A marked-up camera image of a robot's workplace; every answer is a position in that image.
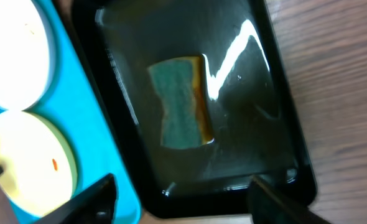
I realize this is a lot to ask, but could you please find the green yellow sponge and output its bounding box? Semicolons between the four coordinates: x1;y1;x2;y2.
147;56;214;149

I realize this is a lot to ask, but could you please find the teal plastic tray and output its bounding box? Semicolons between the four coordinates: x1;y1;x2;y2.
0;0;142;224

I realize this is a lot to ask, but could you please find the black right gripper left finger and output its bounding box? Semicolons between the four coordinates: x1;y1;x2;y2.
35;174;118;224

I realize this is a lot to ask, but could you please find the yellow green plate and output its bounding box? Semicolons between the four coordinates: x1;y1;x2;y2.
0;111;78;217

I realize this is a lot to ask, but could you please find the white plate with red stain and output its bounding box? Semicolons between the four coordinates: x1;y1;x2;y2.
0;0;57;110

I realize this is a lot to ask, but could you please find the black plastic tray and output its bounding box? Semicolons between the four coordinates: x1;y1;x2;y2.
71;0;317;218

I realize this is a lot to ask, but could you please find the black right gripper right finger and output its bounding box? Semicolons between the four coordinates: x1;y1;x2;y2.
247;175;330;224

